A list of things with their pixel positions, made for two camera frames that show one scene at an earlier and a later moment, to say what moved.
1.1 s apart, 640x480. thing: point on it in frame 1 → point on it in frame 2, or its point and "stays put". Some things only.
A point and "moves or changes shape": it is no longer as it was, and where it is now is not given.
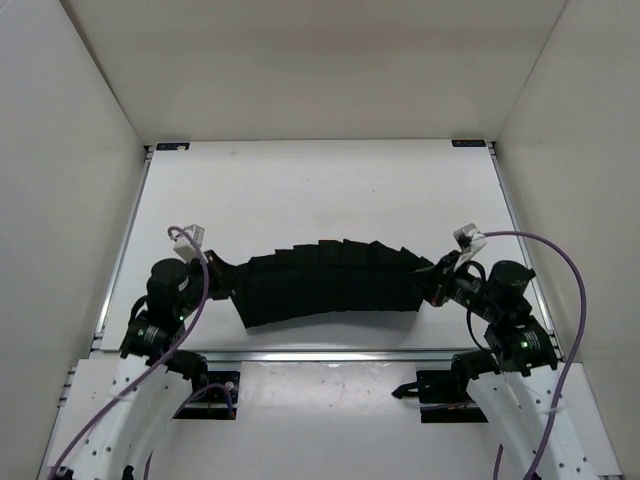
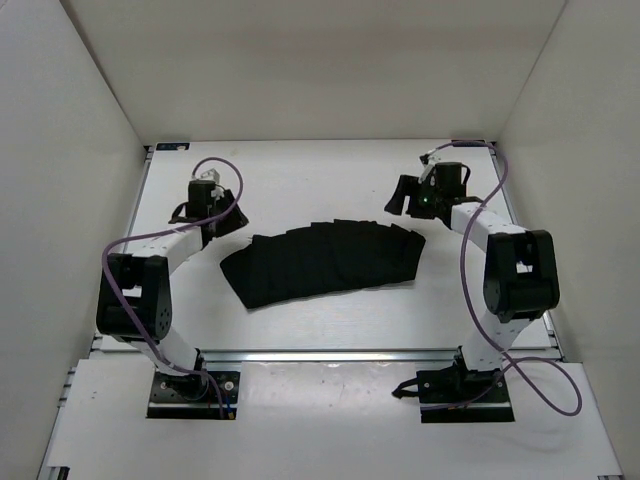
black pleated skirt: x=336 y=274 moves or changes shape
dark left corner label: x=172 y=146 stays put
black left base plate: x=215 y=397 stays put
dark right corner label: x=468 y=143 stays put
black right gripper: x=433 y=281 → x=406 y=186
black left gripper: x=230 y=275 → x=228 y=199
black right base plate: x=450 y=386 stays put
